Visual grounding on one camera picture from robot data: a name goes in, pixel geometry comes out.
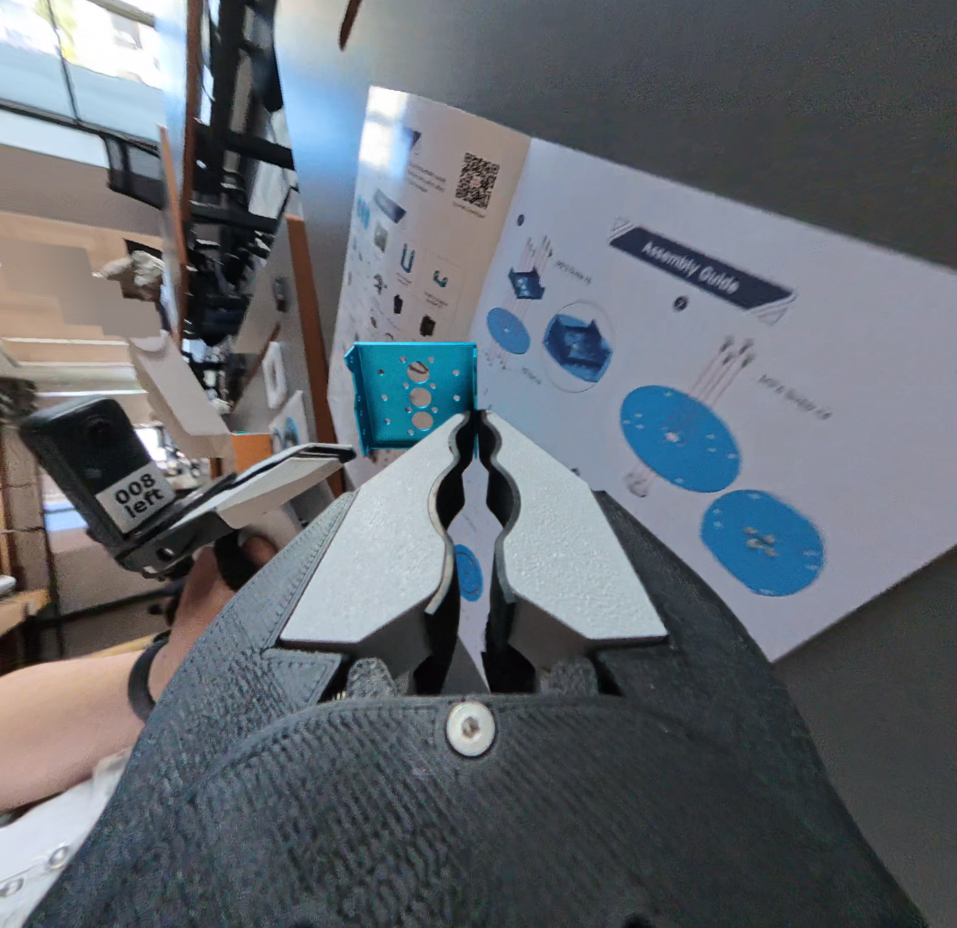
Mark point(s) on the person's left hand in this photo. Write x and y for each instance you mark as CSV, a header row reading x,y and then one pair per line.
x,y
198,614

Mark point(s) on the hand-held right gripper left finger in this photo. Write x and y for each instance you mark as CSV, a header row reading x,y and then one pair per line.
x,y
374,561

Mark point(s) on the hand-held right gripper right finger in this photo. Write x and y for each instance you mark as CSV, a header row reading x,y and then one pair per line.
x,y
568,569

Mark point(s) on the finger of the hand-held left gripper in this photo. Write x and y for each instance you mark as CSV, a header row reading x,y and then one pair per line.
x,y
314,455
254,501

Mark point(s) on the blue metal bracket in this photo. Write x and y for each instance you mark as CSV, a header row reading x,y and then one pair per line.
x,y
456,389

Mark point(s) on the white printed instruction sheet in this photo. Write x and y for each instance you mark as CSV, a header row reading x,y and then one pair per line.
x,y
822,359

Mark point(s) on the white wedge-shaped panel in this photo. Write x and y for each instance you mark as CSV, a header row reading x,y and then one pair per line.
x,y
179,397

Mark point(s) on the black wristband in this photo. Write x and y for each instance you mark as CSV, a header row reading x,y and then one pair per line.
x,y
142,681

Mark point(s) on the person's left forearm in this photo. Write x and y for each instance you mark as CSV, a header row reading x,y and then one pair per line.
x,y
67,718

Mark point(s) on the large window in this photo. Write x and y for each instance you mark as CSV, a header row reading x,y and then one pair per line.
x,y
45,45

